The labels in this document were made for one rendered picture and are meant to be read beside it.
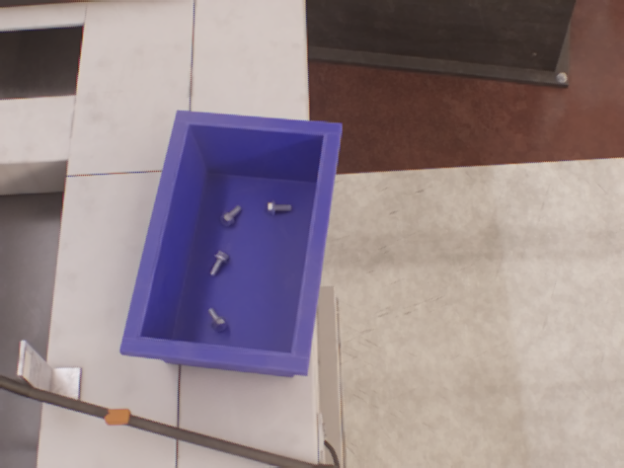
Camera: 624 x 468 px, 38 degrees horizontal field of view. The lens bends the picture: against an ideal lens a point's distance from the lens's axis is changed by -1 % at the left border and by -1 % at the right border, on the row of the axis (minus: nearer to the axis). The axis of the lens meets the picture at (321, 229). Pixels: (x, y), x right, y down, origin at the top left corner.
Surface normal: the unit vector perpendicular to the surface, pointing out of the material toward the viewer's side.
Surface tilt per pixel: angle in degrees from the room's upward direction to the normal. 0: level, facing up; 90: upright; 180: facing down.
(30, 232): 0
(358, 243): 0
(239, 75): 0
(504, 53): 90
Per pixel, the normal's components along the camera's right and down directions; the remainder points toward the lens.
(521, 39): -0.15, 0.88
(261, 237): -0.04, -0.46
